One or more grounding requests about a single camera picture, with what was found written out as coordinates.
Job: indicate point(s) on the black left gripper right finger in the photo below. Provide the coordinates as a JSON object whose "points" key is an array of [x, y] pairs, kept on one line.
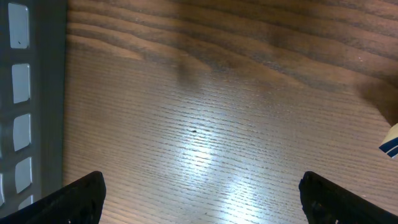
{"points": [[325, 202]]}

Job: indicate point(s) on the yellow snack bag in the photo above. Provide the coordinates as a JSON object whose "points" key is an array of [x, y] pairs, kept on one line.
{"points": [[390, 142]]}

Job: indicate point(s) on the grey plastic mesh basket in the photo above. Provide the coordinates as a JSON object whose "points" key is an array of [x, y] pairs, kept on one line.
{"points": [[33, 45]]}

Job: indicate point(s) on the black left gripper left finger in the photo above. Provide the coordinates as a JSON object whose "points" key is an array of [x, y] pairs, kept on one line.
{"points": [[79, 202]]}

